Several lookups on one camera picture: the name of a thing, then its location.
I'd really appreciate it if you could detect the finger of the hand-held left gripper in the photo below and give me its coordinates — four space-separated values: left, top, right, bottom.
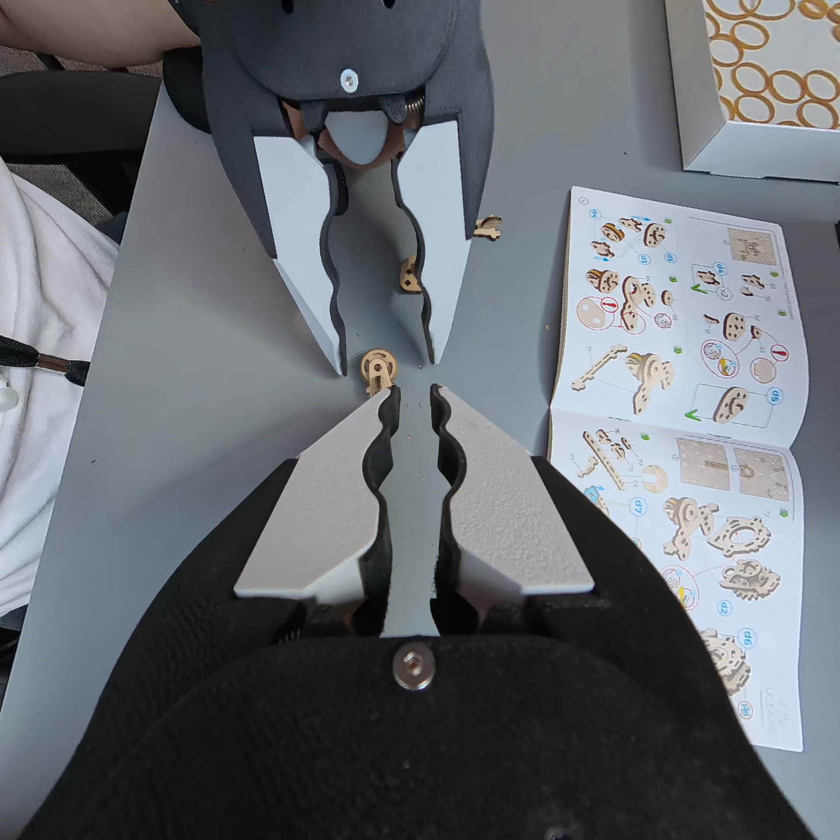
390 120 472 367
251 134 352 379

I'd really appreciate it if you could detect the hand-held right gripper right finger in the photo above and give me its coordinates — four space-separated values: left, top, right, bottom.
428 382 598 636

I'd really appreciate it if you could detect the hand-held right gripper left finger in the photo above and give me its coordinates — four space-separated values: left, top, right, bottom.
231 384 403 637

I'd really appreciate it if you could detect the small wooden wheel piece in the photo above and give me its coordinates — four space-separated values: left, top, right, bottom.
360 349 399 396

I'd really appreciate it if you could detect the person's left forearm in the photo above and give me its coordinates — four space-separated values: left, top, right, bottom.
0 0 204 70

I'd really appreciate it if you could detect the open instruction booklet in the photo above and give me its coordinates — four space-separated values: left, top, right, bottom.
546 185 809 753

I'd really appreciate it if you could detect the person's white shirt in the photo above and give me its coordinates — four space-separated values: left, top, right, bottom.
0 157 120 618

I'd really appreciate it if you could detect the white box with gold rings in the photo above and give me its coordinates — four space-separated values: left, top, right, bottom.
664 0 840 183

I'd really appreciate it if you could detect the black drawstring cord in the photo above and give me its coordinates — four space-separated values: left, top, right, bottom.
0 335 89 387

